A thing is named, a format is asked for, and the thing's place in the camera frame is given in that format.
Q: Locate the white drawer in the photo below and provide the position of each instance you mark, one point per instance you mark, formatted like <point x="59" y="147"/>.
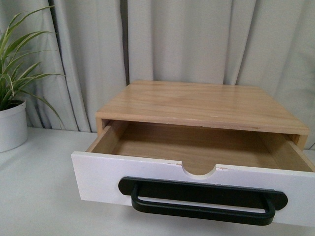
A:
<point x="199" y="155"/>

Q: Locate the black drawer handle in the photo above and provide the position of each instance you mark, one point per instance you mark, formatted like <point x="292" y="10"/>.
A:
<point x="242" y="205"/>

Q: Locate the wooden drawer cabinet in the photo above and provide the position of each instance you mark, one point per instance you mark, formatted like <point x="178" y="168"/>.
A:
<point x="204" y="105"/>

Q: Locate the grey curtain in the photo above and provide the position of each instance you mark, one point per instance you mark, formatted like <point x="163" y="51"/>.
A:
<point x="96" y="48"/>

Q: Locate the white plant pot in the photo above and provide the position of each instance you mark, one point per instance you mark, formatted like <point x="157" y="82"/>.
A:
<point x="13" y="127"/>

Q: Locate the green spider plant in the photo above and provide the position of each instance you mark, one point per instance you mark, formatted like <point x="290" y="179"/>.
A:
<point x="14" y="79"/>

